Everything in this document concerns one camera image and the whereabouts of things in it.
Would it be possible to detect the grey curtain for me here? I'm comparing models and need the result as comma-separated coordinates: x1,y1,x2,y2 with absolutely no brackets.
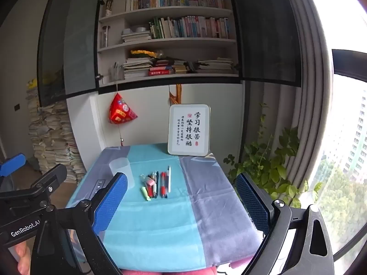
284,0,336,187

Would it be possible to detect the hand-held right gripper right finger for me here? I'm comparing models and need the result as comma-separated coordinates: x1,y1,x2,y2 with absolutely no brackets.
235,173,334,275

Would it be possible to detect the yellow flower garland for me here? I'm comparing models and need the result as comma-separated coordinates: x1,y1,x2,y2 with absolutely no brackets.
130,49,164,59

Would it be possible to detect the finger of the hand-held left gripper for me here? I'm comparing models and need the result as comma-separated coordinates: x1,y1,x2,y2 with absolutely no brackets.
0,153,26,177
30,163,68,199

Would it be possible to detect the framed calligraphy sign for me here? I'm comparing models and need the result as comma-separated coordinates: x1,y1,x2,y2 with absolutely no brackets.
168,104,211,157

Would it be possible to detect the green leafy plant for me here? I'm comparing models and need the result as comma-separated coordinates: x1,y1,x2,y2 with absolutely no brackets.
224,103,323,209

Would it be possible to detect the stack with red books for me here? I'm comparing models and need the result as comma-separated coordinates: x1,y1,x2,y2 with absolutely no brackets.
148,57,195,76

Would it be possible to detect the red hanging ornament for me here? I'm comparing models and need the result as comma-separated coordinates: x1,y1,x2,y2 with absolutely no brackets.
108,76,139,148

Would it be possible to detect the blue and grey tablecloth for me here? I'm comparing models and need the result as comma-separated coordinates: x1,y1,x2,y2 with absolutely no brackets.
65,143,266,271

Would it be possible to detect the translucent plastic cup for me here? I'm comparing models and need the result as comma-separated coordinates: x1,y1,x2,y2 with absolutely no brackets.
109,157,135,190

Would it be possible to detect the desk control panel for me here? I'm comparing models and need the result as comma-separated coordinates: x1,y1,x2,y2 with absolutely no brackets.
92,179,108,197

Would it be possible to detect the stack of grey booklets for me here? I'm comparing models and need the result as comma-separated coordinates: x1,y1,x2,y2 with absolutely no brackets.
196,58,235,75

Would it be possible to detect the dark glass cabinet door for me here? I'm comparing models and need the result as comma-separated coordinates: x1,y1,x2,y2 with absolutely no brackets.
37,0,105,108
226,0,301,87

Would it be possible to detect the small stack of flat books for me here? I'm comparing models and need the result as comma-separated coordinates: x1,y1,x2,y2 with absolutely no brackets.
121,29,152,43

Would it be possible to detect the clear pen holder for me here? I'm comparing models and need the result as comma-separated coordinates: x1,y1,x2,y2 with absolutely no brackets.
110,61,124,81

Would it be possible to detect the row of pink-spined books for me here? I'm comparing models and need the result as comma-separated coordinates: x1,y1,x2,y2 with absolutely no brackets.
148,16,230,40

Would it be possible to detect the pile of stacked papers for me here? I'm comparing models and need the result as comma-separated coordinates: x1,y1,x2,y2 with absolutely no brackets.
27,80,86,182

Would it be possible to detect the long row of upright books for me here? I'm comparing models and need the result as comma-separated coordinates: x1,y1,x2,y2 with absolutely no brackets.
125,0,225,10

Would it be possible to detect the person's pink fleece clothing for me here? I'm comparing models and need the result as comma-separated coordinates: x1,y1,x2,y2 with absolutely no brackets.
120,256,259,275

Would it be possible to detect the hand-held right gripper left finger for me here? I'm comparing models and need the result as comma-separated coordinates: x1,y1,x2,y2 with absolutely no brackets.
31,172,128,275

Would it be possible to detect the black window frame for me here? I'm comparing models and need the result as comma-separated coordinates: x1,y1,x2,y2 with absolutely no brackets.
331,49,367,264

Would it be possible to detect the medal with striped ribbon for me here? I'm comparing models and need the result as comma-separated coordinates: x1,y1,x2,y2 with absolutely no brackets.
168,84,184,106

